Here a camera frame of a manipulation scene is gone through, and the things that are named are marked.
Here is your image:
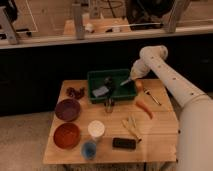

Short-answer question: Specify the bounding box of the metal frame leg left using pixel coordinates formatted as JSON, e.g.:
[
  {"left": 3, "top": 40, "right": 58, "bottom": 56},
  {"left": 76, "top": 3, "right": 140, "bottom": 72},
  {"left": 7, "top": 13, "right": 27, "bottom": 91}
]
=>
[{"left": 0, "top": 7, "right": 19, "bottom": 45}]

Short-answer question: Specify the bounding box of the wooden folding table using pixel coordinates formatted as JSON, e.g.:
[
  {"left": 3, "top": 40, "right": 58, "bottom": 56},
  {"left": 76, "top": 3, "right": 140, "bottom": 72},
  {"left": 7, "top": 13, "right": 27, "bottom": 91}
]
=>
[{"left": 42, "top": 78, "right": 181, "bottom": 171}]

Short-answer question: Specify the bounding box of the grey towel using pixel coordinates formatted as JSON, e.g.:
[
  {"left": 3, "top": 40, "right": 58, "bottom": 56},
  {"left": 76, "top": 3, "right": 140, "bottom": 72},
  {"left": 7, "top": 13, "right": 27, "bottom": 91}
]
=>
[{"left": 120, "top": 78, "right": 132, "bottom": 87}]

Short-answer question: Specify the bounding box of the purple bowl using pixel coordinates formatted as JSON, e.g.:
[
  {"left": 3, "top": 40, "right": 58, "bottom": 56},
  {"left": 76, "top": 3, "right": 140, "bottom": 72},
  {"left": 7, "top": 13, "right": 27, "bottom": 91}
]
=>
[{"left": 55, "top": 99, "right": 81, "bottom": 121}]

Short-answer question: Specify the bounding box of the orange carrot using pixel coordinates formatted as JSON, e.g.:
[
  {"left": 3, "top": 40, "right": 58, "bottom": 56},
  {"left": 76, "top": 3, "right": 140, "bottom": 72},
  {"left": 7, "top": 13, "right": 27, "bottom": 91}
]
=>
[{"left": 135, "top": 100, "right": 153, "bottom": 119}]

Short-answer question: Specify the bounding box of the black machine base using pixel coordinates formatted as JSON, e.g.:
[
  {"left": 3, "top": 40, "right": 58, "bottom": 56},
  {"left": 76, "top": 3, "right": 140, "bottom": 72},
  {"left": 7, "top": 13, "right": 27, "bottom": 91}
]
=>
[{"left": 125, "top": 0, "right": 175, "bottom": 30}]

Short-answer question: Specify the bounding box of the yellow-orange fruit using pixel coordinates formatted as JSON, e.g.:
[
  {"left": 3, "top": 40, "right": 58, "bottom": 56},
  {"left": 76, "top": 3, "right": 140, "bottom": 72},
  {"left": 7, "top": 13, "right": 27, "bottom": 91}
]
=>
[{"left": 135, "top": 80, "right": 143, "bottom": 92}]

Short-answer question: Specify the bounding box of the metal frame leg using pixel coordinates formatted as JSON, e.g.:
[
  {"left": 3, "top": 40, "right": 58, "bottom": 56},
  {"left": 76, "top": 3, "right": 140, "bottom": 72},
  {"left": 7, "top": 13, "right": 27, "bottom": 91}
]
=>
[
  {"left": 165, "top": 0, "right": 190, "bottom": 33},
  {"left": 72, "top": 3, "right": 85, "bottom": 40},
  {"left": 0, "top": 7, "right": 19, "bottom": 45}
]

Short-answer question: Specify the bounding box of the black rectangular case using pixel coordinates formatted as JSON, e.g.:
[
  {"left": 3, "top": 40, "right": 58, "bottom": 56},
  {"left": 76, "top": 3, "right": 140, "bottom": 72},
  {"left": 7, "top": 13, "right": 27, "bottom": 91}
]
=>
[{"left": 112, "top": 138, "right": 136, "bottom": 150}]

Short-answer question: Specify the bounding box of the metal frame leg right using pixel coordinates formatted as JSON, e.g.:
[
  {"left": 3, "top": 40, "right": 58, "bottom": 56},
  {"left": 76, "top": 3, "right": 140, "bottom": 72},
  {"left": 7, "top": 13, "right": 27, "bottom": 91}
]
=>
[{"left": 165, "top": 0, "right": 190, "bottom": 33}]

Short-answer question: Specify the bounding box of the orange-red bowl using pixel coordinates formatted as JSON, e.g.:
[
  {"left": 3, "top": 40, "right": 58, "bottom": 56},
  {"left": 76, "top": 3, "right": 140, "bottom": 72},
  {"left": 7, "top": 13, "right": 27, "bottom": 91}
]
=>
[{"left": 53, "top": 123, "right": 80, "bottom": 149}]

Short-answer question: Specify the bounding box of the grey sponge block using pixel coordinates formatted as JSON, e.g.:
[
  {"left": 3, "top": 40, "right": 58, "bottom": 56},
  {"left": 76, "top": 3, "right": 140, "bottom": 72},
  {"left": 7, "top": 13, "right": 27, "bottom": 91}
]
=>
[{"left": 92, "top": 86, "right": 109, "bottom": 97}]

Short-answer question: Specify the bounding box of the metal frame leg middle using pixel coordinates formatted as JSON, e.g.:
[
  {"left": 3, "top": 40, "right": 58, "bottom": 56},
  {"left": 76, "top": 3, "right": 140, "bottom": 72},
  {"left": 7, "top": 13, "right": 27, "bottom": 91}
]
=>
[{"left": 72, "top": 3, "right": 85, "bottom": 40}]

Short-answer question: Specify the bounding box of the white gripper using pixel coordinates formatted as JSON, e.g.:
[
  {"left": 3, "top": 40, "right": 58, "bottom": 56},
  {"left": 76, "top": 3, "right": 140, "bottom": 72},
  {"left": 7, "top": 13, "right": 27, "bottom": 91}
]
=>
[{"left": 130, "top": 59, "right": 150, "bottom": 80}]

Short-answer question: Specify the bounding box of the green plastic bin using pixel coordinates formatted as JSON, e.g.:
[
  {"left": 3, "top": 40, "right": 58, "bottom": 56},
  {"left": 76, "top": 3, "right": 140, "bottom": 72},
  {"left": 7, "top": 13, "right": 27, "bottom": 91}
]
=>
[{"left": 87, "top": 69, "right": 136, "bottom": 104}]

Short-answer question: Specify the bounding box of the blue cup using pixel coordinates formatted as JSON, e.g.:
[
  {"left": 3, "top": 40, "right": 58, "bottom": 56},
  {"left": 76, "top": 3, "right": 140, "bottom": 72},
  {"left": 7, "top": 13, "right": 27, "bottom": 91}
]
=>
[{"left": 81, "top": 141, "right": 97, "bottom": 160}]

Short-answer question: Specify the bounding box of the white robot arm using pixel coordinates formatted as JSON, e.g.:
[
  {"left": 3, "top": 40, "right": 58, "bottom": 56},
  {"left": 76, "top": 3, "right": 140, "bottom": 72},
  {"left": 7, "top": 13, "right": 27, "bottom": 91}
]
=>
[{"left": 130, "top": 45, "right": 213, "bottom": 171}]

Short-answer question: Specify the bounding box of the white cup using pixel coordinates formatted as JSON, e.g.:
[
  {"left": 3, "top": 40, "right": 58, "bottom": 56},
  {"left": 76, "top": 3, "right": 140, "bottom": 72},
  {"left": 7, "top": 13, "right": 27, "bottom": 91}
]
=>
[{"left": 88, "top": 120, "right": 105, "bottom": 141}]

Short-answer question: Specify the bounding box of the dark grape bunch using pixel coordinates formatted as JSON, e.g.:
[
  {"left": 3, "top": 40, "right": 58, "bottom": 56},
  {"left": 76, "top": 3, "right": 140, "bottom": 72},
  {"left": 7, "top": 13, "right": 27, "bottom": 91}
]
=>
[{"left": 66, "top": 87, "right": 85, "bottom": 100}]

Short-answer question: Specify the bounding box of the metal fork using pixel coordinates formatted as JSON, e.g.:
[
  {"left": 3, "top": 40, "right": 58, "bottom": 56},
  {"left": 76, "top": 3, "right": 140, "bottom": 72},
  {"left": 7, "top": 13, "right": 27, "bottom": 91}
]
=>
[{"left": 144, "top": 88, "right": 162, "bottom": 106}]

